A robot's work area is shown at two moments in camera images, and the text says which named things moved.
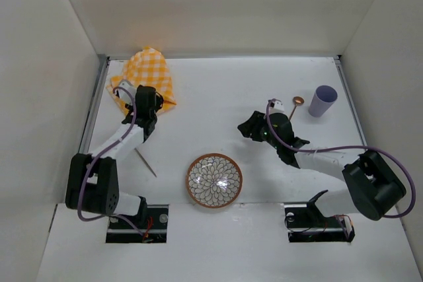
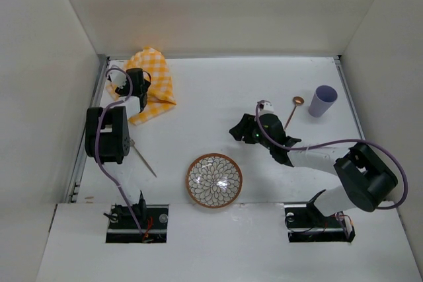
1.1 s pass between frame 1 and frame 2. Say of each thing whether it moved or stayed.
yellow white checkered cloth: stayed
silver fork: stayed
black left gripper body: moved
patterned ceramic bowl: stayed
